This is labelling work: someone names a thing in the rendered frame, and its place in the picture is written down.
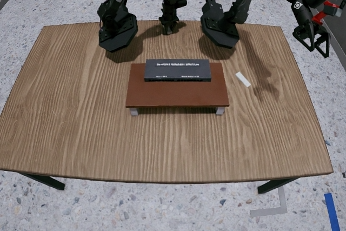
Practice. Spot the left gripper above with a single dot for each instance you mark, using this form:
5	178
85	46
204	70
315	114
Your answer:
311	27

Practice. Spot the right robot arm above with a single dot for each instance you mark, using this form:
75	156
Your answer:
107	12

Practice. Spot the dark grey network switch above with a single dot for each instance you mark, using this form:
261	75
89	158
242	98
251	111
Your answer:
177	70

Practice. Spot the brown wooden stand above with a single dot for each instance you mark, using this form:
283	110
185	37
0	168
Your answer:
143	94

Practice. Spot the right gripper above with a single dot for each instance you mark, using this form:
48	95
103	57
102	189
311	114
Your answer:
168	19

